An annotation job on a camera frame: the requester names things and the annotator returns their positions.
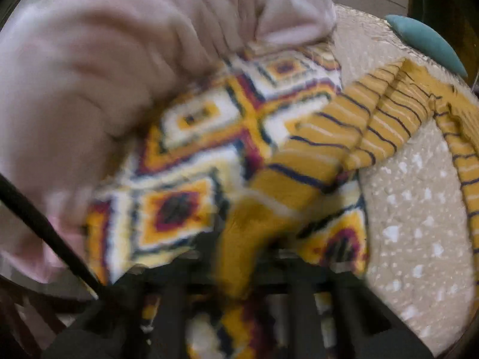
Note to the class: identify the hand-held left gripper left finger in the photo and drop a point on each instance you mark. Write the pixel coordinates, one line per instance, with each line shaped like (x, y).
(168, 306)

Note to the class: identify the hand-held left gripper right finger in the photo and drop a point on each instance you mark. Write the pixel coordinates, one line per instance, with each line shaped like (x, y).
(307, 306)

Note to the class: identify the geometric patterned yellow white cloth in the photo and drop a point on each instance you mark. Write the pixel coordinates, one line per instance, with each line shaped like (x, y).
(194, 149)

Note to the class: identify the yellow blue-striped garment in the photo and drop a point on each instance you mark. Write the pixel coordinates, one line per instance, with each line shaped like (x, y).
(318, 146)

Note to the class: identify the beige dotted quilted bedspread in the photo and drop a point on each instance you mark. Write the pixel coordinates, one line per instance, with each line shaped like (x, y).
(411, 213)

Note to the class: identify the pink quilted duvet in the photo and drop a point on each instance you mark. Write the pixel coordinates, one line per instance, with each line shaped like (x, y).
(93, 45)

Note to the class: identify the teal pillow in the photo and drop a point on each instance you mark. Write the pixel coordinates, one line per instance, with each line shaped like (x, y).
(426, 41)

